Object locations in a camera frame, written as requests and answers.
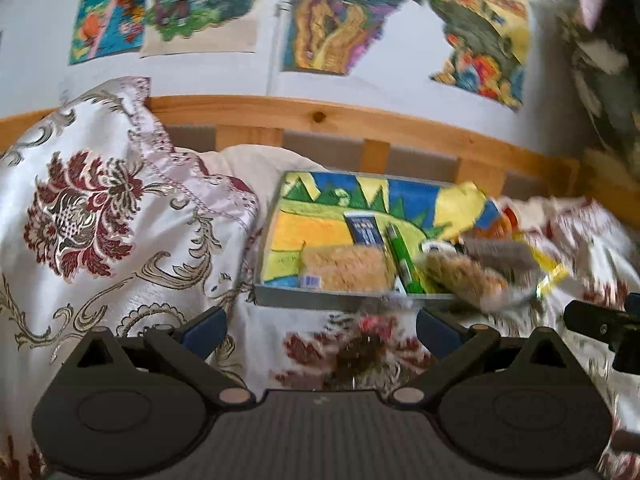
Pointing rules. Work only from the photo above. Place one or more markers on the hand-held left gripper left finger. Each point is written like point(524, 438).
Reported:
point(202, 332)

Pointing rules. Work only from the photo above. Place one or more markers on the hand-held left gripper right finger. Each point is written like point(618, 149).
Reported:
point(440, 330)

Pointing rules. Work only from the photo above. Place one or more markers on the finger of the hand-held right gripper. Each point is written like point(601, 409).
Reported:
point(633, 304)
point(597, 322)

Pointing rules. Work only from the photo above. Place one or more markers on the clear nut bar packet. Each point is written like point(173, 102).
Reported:
point(465, 275)

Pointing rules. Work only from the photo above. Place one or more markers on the long green snack packet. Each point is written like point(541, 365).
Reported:
point(402, 260)

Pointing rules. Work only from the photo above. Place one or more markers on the clear plastic box with label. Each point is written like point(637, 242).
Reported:
point(500, 255)

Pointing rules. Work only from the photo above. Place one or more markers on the clear rice cracker packet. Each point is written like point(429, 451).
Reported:
point(350, 267)

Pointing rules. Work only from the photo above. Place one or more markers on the grey metal tray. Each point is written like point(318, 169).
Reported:
point(320, 299)

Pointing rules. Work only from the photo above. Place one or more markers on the dark blue snack packet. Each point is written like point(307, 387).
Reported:
point(364, 230)

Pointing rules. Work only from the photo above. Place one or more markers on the orange jelly packet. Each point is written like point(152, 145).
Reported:
point(507, 222)

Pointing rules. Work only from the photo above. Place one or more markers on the floral satin blanket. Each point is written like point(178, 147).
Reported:
point(125, 220)

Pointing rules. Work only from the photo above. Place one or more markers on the dinosaur drawing paper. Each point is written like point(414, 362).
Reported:
point(310, 230)

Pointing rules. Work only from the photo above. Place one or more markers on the white pillow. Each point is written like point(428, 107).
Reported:
point(260, 162)

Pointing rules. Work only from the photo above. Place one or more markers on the floral patterned curtain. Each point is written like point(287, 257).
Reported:
point(605, 90)

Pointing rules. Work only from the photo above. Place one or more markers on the blue orange-haired figure poster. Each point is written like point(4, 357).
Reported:
point(107, 10)

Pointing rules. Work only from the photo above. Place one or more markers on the torn colourful wall poster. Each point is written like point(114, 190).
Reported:
point(480, 35)

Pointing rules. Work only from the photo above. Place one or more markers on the blonde figure wall poster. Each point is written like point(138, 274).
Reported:
point(200, 5)

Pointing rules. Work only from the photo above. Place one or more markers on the flame pattern wall poster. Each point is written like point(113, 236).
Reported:
point(345, 15)

